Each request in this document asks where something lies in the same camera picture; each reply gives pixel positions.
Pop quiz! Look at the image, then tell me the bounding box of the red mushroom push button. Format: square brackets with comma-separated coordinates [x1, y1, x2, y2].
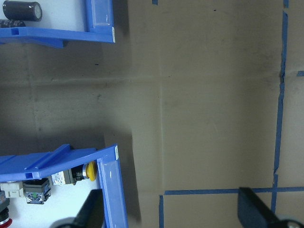
[0, 190, 13, 228]

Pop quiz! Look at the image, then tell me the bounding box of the white bin liner sheet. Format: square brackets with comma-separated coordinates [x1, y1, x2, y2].
[0, 0, 92, 31]
[0, 174, 107, 228]

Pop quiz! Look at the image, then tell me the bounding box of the white switch contact block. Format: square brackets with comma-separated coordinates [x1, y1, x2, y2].
[0, 180, 24, 198]

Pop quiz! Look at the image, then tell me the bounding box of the black cylindrical capacitor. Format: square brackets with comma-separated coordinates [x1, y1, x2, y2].
[2, 0, 43, 21]

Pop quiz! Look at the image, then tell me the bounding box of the grey switch with green dot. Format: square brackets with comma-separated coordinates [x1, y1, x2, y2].
[22, 178, 52, 205]

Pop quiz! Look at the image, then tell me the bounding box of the yellow push button switch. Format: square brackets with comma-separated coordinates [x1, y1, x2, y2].
[51, 161, 97, 186]

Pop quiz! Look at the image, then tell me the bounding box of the blue plastic bin with buttons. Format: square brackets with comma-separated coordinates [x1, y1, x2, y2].
[0, 143, 130, 228]

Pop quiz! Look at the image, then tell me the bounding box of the blue plastic bin with capacitors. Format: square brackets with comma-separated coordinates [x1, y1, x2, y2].
[0, 0, 116, 49]

